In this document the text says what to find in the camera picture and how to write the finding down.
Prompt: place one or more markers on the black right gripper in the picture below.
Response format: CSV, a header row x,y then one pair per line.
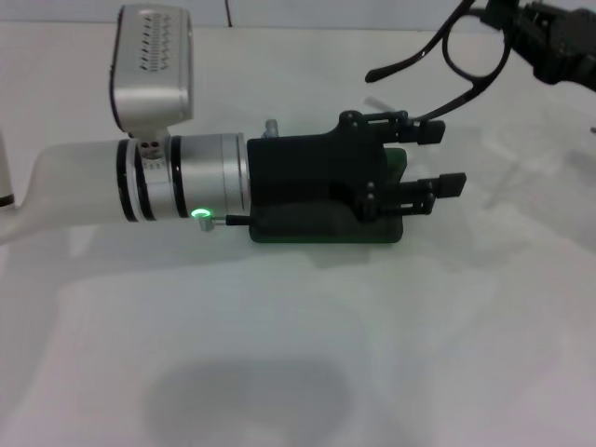
x,y
568,46

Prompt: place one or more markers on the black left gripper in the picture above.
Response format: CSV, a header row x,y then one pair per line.
x,y
302,167

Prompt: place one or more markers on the black glasses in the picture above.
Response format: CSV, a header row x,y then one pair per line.
x,y
375,74

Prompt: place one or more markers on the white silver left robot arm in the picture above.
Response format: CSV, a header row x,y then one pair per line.
x,y
84,181

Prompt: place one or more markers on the green glasses case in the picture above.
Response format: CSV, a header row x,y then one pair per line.
x,y
326,233

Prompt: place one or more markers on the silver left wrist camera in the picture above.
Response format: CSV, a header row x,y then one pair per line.
x,y
153,93

